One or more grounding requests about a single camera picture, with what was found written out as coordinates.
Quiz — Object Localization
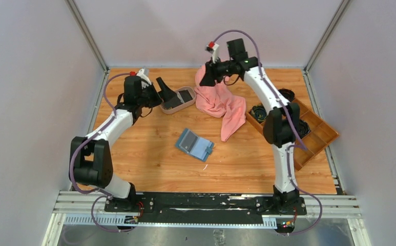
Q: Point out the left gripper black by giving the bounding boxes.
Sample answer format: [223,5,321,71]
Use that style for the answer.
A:
[137,78,176,109]

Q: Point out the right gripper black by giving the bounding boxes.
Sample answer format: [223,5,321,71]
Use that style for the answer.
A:
[199,56,235,87]

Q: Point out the black VIP card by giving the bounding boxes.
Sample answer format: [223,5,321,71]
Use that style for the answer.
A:
[179,131,198,152]

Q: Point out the blue leather card holder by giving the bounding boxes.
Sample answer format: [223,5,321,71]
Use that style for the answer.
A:
[175,128,215,162]

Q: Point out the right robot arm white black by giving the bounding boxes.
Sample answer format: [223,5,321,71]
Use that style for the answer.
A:
[200,38,300,214]

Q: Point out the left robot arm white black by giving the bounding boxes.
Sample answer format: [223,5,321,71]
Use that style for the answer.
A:
[69,72,179,212]

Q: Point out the pink oval tray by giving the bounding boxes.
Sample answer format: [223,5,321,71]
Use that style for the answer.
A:
[160,86,196,115]

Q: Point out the pink cloth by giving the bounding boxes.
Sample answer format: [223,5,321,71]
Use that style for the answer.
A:
[194,65,246,142]

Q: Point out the black tape roll upper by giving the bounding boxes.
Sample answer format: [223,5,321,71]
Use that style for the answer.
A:
[279,88,296,102]

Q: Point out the black tape roll lower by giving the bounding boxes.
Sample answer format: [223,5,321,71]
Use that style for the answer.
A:
[298,120,311,138]

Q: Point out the wooden compartment tray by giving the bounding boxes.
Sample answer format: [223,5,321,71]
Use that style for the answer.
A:
[245,98,339,171]

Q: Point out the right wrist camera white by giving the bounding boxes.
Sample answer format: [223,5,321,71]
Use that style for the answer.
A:
[205,42,220,64]

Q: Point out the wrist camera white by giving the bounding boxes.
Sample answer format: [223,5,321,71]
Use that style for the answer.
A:
[137,68,153,89]
[205,42,220,64]

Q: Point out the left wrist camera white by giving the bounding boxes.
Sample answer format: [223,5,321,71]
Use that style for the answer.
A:
[137,68,153,89]

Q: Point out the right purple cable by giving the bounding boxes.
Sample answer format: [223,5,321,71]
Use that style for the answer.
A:
[207,29,323,236]

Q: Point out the purple cable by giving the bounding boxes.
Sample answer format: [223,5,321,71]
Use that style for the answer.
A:
[207,29,323,236]
[69,71,137,234]

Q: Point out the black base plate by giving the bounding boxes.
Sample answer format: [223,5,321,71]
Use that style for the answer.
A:
[105,192,307,225]

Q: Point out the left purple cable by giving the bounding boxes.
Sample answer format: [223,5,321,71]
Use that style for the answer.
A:
[69,71,137,234]

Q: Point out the aluminium rail frame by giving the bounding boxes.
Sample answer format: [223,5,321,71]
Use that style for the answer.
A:
[43,191,369,245]

